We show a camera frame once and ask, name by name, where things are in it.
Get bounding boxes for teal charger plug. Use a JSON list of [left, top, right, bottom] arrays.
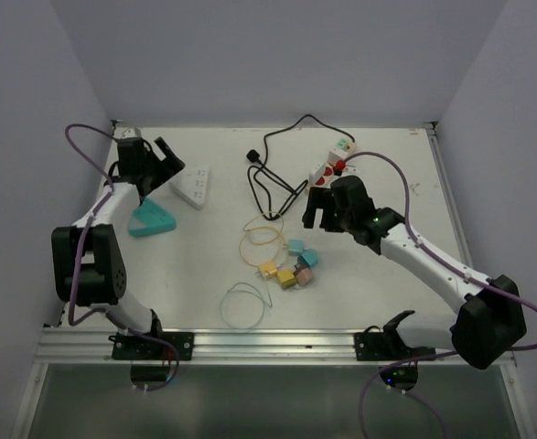
[[285, 239, 306, 257], [297, 249, 319, 268]]

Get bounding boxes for white triangular power socket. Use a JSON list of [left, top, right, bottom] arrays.
[[169, 165, 210, 210]]

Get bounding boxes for light teal thin cable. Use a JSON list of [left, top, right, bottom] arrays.
[[220, 249, 319, 330]]

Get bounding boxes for pink charger plug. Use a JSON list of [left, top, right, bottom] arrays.
[[294, 267, 314, 287]]

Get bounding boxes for aluminium table edge rail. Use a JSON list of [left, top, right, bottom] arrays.
[[42, 123, 456, 363]]

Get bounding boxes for yellow charger plug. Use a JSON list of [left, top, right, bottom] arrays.
[[275, 269, 296, 290], [257, 261, 278, 280]]

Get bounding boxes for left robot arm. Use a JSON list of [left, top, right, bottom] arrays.
[[51, 137, 185, 359]]

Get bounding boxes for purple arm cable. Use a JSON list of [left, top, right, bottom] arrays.
[[340, 151, 537, 439], [63, 123, 180, 392]]

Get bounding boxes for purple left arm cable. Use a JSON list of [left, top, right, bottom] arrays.
[[63, 123, 180, 392]]

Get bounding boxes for black power cord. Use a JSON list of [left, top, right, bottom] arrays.
[[244, 113, 356, 216]]

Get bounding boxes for right wrist camera red mount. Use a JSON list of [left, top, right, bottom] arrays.
[[333, 160, 346, 177]]

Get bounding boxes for beige power strip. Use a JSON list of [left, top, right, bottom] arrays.
[[306, 139, 357, 189]]

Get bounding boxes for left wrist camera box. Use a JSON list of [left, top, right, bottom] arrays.
[[121, 127, 142, 139]]

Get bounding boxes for green charger on beige strip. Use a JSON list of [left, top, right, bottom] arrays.
[[336, 139, 351, 152]]

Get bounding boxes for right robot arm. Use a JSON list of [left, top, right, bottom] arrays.
[[303, 176, 527, 369]]

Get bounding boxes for white charger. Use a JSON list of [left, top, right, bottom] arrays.
[[327, 148, 347, 166], [309, 164, 326, 185]]

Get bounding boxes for teal triangular power socket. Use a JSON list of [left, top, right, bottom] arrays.
[[127, 198, 177, 238]]

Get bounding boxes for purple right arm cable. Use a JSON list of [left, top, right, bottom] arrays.
[[340, 151, 537, 439]]

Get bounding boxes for yellow thin cable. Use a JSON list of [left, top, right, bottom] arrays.
[[239, 210, 285, 267]]

